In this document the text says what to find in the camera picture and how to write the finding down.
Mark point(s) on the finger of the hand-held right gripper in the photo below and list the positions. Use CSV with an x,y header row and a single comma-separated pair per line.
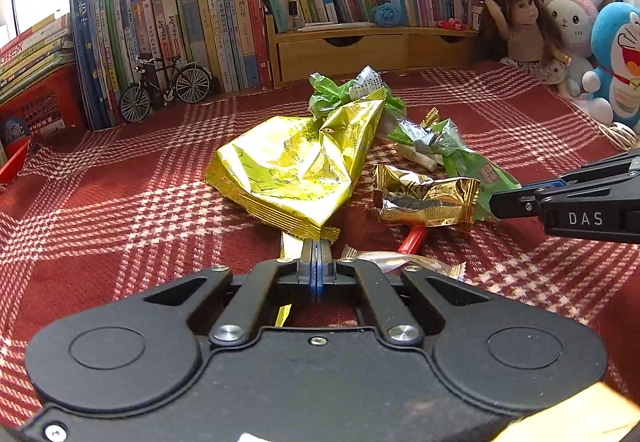
x,y
515,207
550,183

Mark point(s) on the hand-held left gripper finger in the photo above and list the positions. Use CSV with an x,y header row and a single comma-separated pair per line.
x,y
320,272
312,272

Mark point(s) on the green silver-lined snack bag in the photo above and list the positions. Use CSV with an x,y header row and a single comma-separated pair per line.
x,y
480,171

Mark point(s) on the cream serrated wrapper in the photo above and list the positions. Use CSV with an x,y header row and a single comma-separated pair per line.
x,y
390,262

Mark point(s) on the small gold snack wrapper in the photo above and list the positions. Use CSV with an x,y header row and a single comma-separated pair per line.
x,y
425,202

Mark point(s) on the red plastic tube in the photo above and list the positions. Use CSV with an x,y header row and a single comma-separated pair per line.
x,y
412,239

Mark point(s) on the large gold snack bag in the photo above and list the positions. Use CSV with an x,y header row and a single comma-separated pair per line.
x,y
285,171

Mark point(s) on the white paper roll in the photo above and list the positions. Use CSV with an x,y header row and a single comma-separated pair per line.
x,y
420,157

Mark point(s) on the tiny gold candy wrapper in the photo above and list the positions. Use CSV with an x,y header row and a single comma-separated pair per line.
x,y
431,116

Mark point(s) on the green wrapper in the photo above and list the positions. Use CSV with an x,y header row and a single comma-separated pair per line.
x,y
330,94

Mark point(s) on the row of tall standing books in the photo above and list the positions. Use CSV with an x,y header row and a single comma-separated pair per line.
x,y
200,31

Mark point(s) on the stack of flat books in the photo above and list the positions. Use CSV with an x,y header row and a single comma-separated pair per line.
x,y
35,51

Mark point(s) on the blue cat plush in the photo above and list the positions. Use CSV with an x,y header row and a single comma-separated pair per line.
x,y
620,46

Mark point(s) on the brown-haired doll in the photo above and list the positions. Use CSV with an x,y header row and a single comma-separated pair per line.
x,y
525,31

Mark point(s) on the white bunny plush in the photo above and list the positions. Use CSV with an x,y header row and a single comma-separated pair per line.
x,y
570,26

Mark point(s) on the red plaid blanket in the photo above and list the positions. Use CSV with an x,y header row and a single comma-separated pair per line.
x,y
150,222

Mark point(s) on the small red toy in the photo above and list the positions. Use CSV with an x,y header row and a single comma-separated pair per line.
x,y
452,24

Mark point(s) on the wooden drawer organizer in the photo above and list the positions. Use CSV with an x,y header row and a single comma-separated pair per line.
x,y
340,54

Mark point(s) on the miniature bicycle model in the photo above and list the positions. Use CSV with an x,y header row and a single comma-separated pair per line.
x,y
169,95

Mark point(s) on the blue yarn flower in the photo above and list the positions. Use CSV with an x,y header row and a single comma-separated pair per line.
x,y
385,15

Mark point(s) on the red plastic basket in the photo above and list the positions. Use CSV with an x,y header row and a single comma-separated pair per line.
x,y
50,101

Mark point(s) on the red plastic tray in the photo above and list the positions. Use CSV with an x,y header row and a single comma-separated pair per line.
x,y
12,166

